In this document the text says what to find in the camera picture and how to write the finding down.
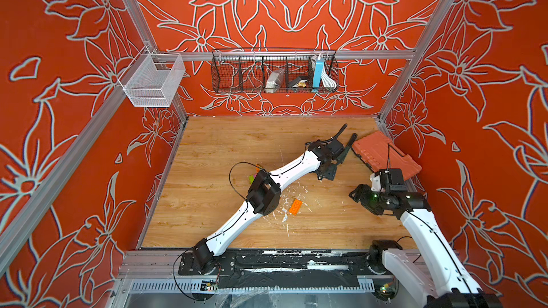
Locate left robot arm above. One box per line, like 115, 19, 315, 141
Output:
192, 138, 345, 269

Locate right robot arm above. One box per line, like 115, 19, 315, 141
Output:
349, 168, 502, 307

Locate dark green clamp tool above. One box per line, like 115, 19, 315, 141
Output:
335, 133, 358, 164

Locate red plastic tool case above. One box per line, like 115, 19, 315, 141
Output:
352, 131, 422, 181

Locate black small box in basket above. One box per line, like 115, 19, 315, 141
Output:
288, 76, 309, 90

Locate plastic bag in basket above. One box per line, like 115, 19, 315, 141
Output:
265, 69, 285, 94

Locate clear plastic bin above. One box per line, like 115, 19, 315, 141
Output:
121, 54, 186, 108

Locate left black corrugated cable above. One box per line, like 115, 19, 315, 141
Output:
329, 123, 348, 142

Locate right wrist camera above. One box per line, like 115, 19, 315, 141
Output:
370, 173, 382, 193

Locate white cables in basket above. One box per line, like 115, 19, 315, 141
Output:
320, 63, 338, 93

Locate black wire basket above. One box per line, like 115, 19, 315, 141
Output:
211, 48, 340, 94

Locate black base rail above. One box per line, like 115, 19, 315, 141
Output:
174, 249, 394, 291

